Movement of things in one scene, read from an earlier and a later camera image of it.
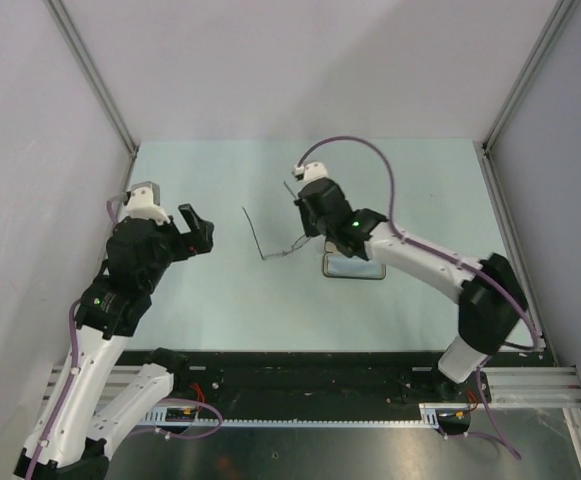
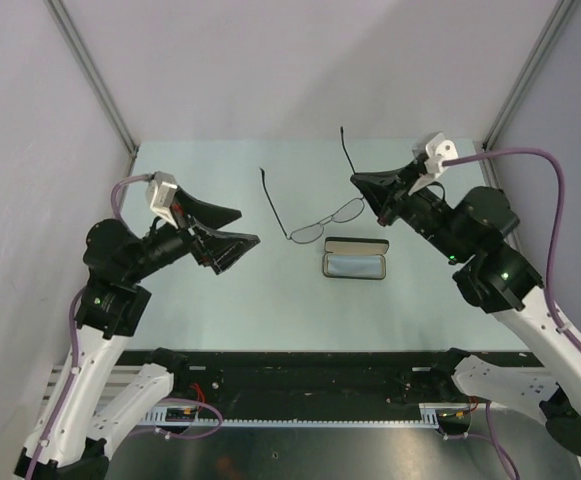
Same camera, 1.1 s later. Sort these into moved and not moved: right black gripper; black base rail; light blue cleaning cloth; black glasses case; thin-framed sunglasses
Moved: right black gripper; thin-framed sunglasses
Not moved: black base rail; light blue cleaning cloth; black glasses case
